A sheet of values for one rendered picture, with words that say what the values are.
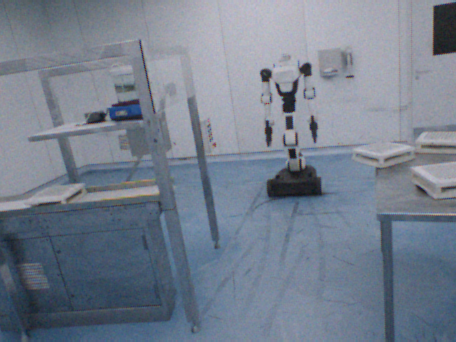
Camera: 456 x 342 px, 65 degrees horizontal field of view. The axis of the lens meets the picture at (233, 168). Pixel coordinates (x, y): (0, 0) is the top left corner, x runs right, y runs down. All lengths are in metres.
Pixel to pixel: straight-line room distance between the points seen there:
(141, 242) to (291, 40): 3.89
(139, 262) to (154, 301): 0.28
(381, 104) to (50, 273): 4.46
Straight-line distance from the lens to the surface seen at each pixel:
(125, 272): 2.31
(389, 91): 5.38
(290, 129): 3.88
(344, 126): 5.41
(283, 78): 3.81
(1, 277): 2.56
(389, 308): 1.83
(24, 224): 2.38
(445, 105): 5.54
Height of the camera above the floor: 1.46
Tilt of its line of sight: 16 degrees down
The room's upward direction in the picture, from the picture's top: 9 degrees counter-clockwise
